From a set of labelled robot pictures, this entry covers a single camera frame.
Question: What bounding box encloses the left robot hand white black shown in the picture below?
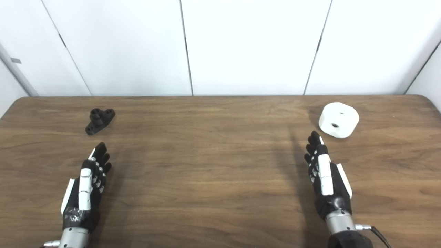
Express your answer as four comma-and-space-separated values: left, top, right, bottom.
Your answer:
61, 142, 112, 232

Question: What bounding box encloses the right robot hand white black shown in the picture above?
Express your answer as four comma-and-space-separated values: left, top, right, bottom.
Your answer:
304, 131, 353, 221

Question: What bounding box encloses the round white piece with holes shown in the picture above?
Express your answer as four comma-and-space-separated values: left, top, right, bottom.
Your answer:
318, 102, 360, 139

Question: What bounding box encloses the black flanged holder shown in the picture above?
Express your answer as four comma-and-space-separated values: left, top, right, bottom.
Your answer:
85, 108, 116, 135

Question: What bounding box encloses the grey wall corner post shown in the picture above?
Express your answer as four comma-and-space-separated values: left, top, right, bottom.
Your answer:
0, 42, 39, 97

